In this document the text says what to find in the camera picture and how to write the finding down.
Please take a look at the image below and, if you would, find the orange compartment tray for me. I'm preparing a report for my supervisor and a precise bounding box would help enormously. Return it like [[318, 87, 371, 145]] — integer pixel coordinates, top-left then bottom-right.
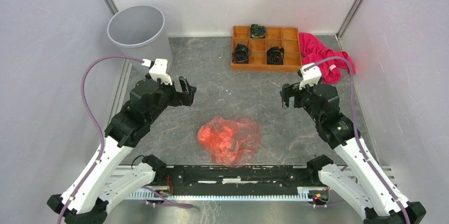
[[231, 26, 302, 72]]

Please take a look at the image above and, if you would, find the white slotted cable duct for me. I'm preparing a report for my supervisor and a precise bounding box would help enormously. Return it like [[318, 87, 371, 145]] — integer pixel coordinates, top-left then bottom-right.
[[125, 189, 321, 203]]

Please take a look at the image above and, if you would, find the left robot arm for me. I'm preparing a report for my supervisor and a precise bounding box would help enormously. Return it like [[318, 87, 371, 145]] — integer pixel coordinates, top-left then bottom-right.
[[47, 76, 197, 223]]

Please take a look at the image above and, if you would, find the black rolled belt right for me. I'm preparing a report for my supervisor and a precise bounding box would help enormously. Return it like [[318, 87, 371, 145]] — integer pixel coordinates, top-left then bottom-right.
[[266, 46, 285, 65]]

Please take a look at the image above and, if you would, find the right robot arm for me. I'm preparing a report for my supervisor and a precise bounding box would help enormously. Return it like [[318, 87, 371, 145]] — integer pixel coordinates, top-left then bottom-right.
[[280, 83, 426, 223]]

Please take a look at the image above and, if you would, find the grey plastic trash bin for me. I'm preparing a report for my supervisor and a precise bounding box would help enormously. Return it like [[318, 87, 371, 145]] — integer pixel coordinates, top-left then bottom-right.
[[107, 5, 173, 69]]

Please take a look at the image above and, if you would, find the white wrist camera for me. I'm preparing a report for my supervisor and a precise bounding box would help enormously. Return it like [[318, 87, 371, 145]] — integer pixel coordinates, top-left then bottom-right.
[[298, 64, 322, 89], [141, 58, 173, 85]]

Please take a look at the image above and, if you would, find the red translucent trash bag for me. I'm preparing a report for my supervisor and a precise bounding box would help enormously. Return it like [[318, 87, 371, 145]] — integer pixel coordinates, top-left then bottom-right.
[[197, 116, 261, 166]]

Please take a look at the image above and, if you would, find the dark rolled belt top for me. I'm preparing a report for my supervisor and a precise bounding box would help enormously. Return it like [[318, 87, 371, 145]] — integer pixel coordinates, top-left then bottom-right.
[[250, 24, 266, 39]]

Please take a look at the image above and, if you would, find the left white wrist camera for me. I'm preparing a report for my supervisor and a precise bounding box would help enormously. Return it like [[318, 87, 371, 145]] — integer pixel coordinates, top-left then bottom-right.
[[141, 58, 173, 85]]

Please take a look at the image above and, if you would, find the pink crumpled cloth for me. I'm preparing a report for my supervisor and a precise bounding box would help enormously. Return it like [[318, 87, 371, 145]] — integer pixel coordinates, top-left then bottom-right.
[[299, 32, 356, 84]]

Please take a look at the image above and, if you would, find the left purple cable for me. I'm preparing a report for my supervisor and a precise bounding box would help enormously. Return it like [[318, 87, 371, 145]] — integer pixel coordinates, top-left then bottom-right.
[[56, 56, 145, 224]]

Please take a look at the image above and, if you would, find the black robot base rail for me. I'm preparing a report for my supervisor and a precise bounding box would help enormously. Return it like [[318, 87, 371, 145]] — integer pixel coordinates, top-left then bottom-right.
[[142, 155, 333, 196]]

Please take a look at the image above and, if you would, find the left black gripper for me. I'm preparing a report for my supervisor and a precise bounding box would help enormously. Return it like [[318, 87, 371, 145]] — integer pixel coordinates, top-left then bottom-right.
[[146, 76, 196, 124]]

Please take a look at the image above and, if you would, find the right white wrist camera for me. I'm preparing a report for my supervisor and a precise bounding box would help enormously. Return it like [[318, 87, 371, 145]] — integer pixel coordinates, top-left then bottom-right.
[[298, 64, 322, 89]]

